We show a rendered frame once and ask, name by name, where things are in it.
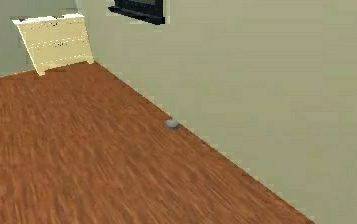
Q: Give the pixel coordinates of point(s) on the small grey round object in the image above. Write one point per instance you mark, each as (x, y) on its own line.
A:
(171, 124)

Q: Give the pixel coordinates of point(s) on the cream chest of drawers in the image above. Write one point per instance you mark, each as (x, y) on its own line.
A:
(57, 43)

